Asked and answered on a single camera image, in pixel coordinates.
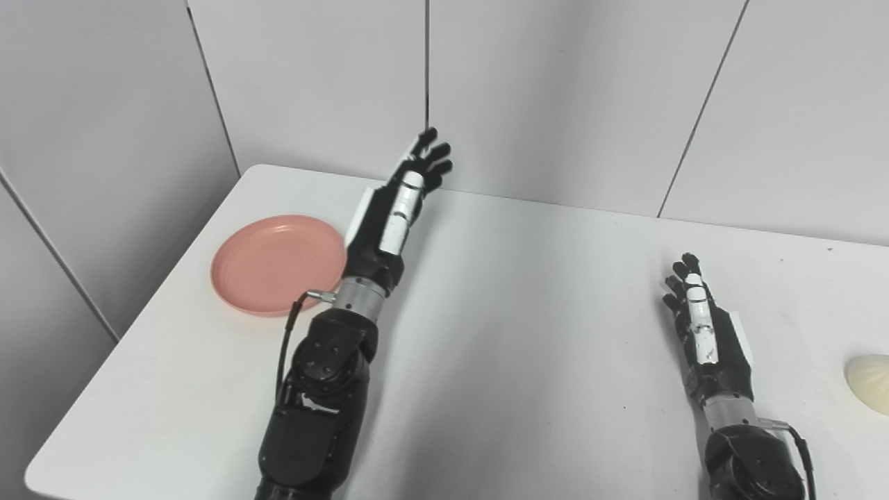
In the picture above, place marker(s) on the pink round plate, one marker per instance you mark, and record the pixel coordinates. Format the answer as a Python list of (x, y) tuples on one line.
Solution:
[(274, 267)]

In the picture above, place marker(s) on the cream steamed bun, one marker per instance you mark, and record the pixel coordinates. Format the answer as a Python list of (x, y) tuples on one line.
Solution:
[(871, 383)]

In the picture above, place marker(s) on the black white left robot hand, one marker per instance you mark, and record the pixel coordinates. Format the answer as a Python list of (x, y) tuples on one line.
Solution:
[(371, 239)]

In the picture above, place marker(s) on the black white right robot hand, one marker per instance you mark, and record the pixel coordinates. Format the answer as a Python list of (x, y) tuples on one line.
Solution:
[(726, 354)]

